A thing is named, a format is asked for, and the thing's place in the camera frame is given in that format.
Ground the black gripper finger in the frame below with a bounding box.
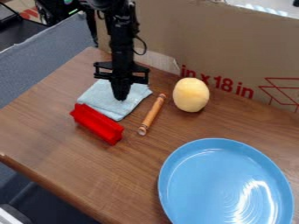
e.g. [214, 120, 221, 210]
[109, 79, 121, 100]
[120, 79, 132, 101]

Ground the grey fabric panel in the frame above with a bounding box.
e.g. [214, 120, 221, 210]
[0, 13, 94, 109]

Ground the black equipment in background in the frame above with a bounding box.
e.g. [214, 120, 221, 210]
[33, 0, 98, 45]

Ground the blue round plate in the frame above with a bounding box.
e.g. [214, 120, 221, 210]
[157, 138, 295, 224]

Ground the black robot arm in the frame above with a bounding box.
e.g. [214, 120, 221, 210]
[86, 0, 149, 101]

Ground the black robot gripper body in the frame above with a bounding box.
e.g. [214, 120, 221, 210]
[93, 45, 149, 84]

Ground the orange crayon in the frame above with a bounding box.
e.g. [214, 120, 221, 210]
[137, 94, 165, 136]

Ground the light blue cloth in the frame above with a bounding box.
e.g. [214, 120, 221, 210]
[77, 80, 152, 121]

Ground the brown cardboard box wall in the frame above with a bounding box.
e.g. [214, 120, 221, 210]
[94, 0, 299, 114]

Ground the red plastic block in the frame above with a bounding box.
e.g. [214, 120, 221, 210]
[69, 103, 124, 145]

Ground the yellow potato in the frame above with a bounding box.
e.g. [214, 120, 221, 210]
[172, 78, 209, 113]

